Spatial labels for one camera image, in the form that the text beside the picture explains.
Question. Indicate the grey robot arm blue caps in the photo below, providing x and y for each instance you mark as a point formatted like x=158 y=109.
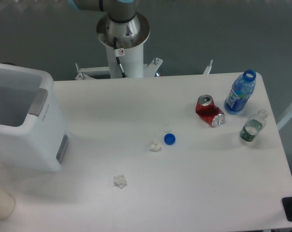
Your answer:
x=119 y=11

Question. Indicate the white bottle cap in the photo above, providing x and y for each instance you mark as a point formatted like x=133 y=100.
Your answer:
x=166 y=128

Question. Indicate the blue bottle cap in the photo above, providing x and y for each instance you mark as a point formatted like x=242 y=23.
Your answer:
x=169 y=139

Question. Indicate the crushed red soda can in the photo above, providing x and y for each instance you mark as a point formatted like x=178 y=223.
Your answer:
x=208 y=111

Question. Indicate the white trash can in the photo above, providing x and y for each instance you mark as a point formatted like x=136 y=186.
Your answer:
x=33 y=131

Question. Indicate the small crumpled paper wad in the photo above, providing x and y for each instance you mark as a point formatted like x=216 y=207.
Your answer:
x=155 y=145

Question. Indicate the crumpled white paper ball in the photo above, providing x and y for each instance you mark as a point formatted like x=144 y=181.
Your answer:
x=119 y=181

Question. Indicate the blue plastic bottle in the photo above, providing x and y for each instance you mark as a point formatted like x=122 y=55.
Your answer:
x=241 y=90

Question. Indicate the clear bottle green label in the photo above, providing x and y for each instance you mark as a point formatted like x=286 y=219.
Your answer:
x=253 y=125

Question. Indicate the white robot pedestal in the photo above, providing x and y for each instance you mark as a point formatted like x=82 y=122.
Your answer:
x=124 y=44

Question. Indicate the white frame at right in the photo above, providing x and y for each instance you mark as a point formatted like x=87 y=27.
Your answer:
x=285 y=117

